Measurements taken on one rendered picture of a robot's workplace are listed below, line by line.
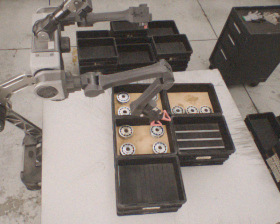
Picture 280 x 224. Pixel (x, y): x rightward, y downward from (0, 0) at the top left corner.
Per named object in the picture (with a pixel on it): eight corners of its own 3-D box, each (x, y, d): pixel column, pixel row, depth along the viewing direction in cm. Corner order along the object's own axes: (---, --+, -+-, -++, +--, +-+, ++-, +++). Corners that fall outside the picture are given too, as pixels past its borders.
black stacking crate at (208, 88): (166, 124, 192) (170, 115, 183) (161, 93, 209) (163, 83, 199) (217, 122, 197) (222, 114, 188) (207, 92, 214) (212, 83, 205)
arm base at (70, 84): (64, 86, 129) (61, 69, 120) (81, 84, 131) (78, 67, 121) (65, 99, 125) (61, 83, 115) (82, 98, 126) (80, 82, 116)
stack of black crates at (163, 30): (144, 58, 324) (147, 37, 297) (139, 42, 341) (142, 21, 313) (174, 57, 332) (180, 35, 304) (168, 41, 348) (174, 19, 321)
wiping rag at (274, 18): (266, 25, 267) (268, 22, 265) (257, 12, 279) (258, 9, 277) (290, 24, 273) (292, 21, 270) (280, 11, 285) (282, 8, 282)
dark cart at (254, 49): (217, 92, 323) (250, 34, 250) (205, 66, 348) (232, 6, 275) (260, 88, 335) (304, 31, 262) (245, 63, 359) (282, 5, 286)
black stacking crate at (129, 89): (113, 125, 186) (113, 117, 177) (111, 93, 203) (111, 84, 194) (166, 124, 192) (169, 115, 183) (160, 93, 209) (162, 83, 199)
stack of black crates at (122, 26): (112, 60, 317) (113, 30, 280) (109, 44, 333) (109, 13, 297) (144, 58, 324) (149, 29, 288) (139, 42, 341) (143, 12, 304)
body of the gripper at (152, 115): (152, 116, 174) (143, 110, 171) (162, 110, 166) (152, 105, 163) (150, 124, 170) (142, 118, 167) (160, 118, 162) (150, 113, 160)
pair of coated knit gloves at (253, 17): (245, 23, 266) (246, 21, 263) (238, 12, 276) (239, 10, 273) (267, 22, 270) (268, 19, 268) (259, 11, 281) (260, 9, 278)
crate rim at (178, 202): (117, 208, 145) (118, 207, 143) (115, 158, 161) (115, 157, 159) (186, 203, 150) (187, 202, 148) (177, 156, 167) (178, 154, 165)
